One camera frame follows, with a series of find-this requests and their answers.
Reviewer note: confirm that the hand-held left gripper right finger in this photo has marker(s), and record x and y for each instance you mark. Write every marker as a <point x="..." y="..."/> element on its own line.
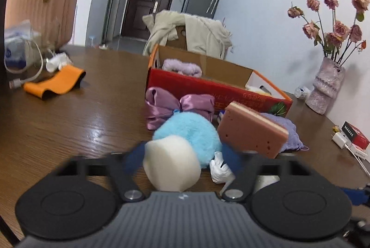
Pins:
<point x="234" y="156"/>

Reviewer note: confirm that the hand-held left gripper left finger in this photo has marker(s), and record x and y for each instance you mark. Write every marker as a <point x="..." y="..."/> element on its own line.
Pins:
<point x="135" y="160"/>

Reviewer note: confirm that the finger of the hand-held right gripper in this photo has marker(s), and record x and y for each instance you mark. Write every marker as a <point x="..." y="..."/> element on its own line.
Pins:
<point x="357" y="195"/>

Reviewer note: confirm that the pink sponge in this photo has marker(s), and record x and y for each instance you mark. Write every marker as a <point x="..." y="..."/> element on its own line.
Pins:
<point x="251" y="131"/>

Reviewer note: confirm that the white foam sponge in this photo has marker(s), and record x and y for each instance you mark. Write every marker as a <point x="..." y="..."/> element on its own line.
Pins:
<point x="172" y="162"/>

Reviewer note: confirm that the purple knit cloth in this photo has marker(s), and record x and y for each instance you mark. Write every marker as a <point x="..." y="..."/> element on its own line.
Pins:
<point x="290" y="135"/>

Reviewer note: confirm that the red cardboard box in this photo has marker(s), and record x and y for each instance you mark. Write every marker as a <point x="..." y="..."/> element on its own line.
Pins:
<point x="214" y="86"/>

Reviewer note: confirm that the small white plastic wrapper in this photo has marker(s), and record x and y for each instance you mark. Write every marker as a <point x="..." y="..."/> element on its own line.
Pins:
<point x="220" y="170"/>

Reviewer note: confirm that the blue fluffy plush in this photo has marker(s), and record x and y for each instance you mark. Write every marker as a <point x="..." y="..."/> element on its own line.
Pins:
<point x="190" y="132"/>

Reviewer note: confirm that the white charger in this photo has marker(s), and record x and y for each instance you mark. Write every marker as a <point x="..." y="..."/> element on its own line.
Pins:
<point x="341" y="139"/>

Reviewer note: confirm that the red and black box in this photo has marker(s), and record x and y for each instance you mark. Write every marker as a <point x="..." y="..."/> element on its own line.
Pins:
<point x="356" y="134"/>

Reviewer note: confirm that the purple satin bow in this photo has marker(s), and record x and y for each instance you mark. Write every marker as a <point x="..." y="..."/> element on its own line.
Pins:
<point x="170" y="105"/>

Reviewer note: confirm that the white pill bottle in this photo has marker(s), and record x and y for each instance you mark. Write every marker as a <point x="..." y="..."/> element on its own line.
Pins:
<point x="302" y="92"/>

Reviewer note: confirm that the purple fluffy headband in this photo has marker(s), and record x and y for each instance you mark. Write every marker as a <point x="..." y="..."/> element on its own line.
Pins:
<point x="182" y="66"/>

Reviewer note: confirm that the pink speckled vase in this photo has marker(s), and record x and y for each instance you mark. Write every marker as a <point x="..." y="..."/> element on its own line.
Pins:
<point x="325" y="86"/>

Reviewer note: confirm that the crumpled white tissue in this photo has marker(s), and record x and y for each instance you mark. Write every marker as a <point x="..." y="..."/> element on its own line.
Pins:
<point x="57" y="61"/>

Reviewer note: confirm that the beige coat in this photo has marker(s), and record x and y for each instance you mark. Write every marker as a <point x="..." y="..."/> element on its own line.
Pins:
<point x="199" y="31"/>

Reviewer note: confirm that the dark brown door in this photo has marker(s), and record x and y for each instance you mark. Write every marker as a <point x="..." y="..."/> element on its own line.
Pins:
<point x="150" y="2"/>

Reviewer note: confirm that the dried pink roses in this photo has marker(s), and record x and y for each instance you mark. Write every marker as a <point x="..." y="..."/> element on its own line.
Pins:
<point x="335" y="28"/>

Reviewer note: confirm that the clear plastic bag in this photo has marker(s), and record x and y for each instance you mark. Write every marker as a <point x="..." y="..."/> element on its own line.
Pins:
<point x="17" y="47"/>

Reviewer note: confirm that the pink suitcase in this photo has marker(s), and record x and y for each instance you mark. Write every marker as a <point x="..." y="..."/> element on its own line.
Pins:
<point x="43" y="8"/>

